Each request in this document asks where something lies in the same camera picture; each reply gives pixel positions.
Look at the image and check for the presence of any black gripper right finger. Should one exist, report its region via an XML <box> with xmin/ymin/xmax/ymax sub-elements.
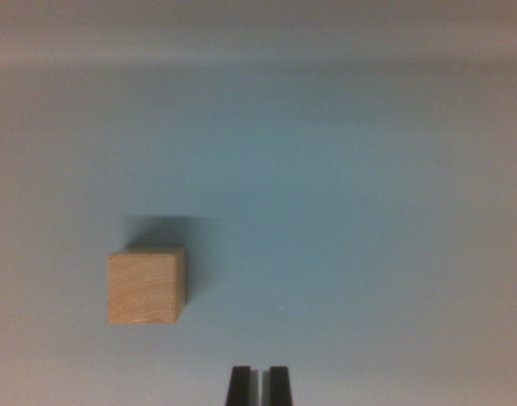
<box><xmin>261</xmin><ymin>365</ymin><xmax>294</xmax><ymax>406</ymax></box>

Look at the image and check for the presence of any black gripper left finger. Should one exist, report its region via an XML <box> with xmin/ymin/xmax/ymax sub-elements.
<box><xmin>226</xmin><ymin>365</ymin><xmax>260</xmax><ymax>406</ymax></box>

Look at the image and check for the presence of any light wooden cube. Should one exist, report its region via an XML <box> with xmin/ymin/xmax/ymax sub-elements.
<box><xmin>107</xmin><ymin>247</ymin><xmax>187</xmax><ymax>325</ymax></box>

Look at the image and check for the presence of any light blue plastic bin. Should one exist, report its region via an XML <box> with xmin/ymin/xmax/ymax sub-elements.
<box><xmin>0</xmin><ymin>0</ymin><xmax>517</xmax><ymax>406</ymax></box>

